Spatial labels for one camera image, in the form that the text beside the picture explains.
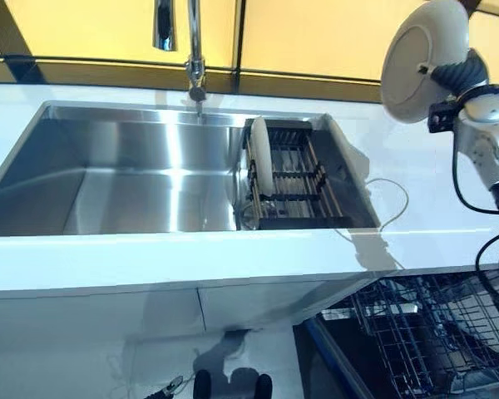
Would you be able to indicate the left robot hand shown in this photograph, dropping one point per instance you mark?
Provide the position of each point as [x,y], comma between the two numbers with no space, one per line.
[166,388]

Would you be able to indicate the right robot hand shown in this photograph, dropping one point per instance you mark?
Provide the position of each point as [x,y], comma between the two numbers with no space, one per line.
[461,72]

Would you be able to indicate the white ceramic plate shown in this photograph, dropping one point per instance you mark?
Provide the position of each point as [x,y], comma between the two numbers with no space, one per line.
[403,75]
[260,158]

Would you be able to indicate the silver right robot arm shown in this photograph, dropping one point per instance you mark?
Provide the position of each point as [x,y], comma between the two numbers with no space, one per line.
[482,145]

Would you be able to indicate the dishwasher door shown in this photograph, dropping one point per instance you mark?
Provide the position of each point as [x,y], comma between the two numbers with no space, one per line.
[328,357]

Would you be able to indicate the black left robot foot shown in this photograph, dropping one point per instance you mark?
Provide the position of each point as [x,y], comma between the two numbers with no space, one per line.
[202,386]

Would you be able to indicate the black robot foot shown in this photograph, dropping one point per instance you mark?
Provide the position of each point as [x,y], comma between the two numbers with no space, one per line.
[202,386]
[263,388]

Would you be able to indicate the black right robot foot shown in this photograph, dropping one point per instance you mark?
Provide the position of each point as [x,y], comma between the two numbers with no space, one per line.
[263,388]

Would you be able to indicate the black dish drying rack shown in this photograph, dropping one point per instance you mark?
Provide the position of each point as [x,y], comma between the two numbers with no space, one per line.
[295,178]

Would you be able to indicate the stainless steel sink basin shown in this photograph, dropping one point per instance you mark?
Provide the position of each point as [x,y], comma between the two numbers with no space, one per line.
[129,166]

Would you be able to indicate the chrome gooseneck kitchen faucet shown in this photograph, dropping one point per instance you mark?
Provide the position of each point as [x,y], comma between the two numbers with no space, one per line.
[194,41]

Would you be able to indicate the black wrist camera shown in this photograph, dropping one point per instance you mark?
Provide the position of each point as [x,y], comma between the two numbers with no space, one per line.
[443,116]

